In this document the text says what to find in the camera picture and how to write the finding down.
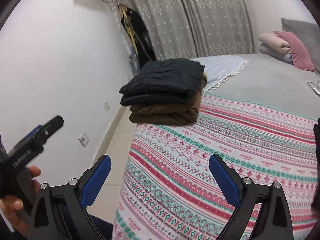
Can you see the pink pillow near blankets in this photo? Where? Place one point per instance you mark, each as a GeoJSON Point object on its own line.
{"type": "Point", "coordinates": [300, 56]}

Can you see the grey folded blanket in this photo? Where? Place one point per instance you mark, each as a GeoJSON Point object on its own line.
{"type": "Point", "coordinates": [265, 49]}

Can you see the dark blue sleeve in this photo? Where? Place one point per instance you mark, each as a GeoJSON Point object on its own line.
{"type": "Point", "coordinates": [105, 228]}

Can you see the brown fur-trimmed coat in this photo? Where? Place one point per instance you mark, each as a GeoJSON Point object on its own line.
{"type": "Point", "coordinates": [177, 114]}

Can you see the patterned red green bedspread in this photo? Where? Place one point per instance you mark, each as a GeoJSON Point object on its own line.
{"type": "Point", "coordinates": [242, 171]}

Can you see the grey bed sheet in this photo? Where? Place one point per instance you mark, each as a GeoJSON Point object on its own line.
{"type": "Point", "coordinates": [268, 81]}

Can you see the white wall socket upper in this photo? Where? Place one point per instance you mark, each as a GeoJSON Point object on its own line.
{"type": "Point", "coordinates": [106, 106]}

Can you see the dark clothes hanging on wall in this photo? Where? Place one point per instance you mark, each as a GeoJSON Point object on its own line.
{"type": "Point", "coordinates": [142, 51]}

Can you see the black folded coat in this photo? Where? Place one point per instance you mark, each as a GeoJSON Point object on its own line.
{"type": "Point", "coordinates": [316, 200]}

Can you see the grey dotted curtain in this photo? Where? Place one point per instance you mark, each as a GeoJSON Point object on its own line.
{"type": "Point", "coordinates": [195, 28]}

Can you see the beige folded blanket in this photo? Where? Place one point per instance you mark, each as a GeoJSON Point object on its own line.
{"type": "Point", "coordinates": [276, 43]}

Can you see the grey padded headboard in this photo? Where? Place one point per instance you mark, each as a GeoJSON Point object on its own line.
{"type": "Point", "coordinates": [308, 33]}

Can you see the person's left hand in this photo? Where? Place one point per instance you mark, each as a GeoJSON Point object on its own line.
{"type": "Point", "coordinates": [10, 205]}

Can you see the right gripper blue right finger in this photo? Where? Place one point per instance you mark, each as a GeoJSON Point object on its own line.
{"type": "Point", "coordinates": [227, 179]}

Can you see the black quilted puffer jacket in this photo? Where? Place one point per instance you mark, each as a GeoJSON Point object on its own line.
{"type": "Point", "coordinates": [163, 82]}

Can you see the white wall socket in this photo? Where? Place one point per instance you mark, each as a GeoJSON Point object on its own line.
{"type": "Point", "coordinates": [84, 139]}
{"type": "Point", "coordinates": [106, 106]}

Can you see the light blue fringed blanket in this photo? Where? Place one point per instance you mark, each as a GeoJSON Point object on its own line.
{"type": "Point", "coordinates": [220, 69]}

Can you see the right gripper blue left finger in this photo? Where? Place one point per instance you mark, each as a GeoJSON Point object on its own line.
{"type": "Point", "coordinates": [93, 179]}

